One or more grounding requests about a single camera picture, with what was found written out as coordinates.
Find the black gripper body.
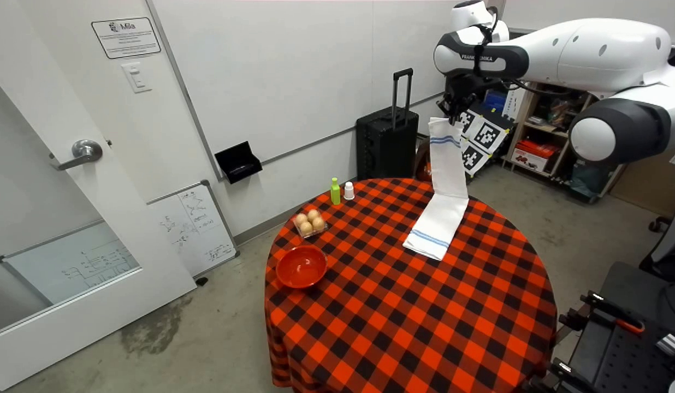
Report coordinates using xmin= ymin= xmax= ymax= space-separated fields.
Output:
xmin=442 ymin=70 xmax=500 ymax=120

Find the white cloth with blue stripes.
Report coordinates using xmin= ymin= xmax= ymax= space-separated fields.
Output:
xmin=401 ymin=116 xmax=472 ymax=265

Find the board with black marker tags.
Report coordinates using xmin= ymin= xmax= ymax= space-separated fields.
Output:
xmin=458 ymin=107 xmax=512 ymax=179

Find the black suitcase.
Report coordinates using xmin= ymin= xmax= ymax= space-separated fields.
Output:
xmin=355 ymin=65 xmax=425 ymax=184

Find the red box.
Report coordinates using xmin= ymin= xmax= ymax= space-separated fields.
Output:
xmin=514 ymin=137 xmax=561 ymax=174

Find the wooden storage shelf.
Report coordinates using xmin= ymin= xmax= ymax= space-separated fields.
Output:
xmin=498 ymin=77 xmax=631 ymax=204

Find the green bottle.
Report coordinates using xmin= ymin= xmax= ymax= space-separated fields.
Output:
xmin=327 ymin=174 xmax=345 ymax=208

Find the red black checkered tablecloth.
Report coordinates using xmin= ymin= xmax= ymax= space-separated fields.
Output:
xmin=262 ymin=174 xmax=560 ymax=393

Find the red bowl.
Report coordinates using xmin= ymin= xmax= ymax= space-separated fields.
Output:
xmin=273 ymin=242 xmax=330 ymax=293

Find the black box on floor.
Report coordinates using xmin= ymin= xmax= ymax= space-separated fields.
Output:
xmin=213 ymin=140 xmax=264 ymax=185

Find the grey office chair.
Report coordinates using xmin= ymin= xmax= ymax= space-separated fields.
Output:
xmin=639 ymin=195 xmax=675 ymax=288

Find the small whiteboard with scribbles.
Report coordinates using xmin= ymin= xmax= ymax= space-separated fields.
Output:
xmin=147 ymin=179 xmax=241 ymax=280

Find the black perforated mounting board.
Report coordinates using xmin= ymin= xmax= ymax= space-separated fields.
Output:
xmin=550 ymin=261 xmax=675 ymax=393

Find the white door with window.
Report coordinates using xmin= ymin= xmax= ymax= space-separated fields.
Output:
xmin=0 ymin=65 xmax=202 ymax=393

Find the white light switch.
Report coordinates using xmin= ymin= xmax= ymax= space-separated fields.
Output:
xmin=120 ymin=60 xmax=155 ymax=96

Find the white wall sign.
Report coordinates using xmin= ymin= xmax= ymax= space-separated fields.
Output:
xmin=90 ymin=14 xmax=165 ymax=61

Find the silver door handle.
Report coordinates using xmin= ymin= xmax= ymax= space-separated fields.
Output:
xmin=50 ymin=137 xmax=107 ymax=174

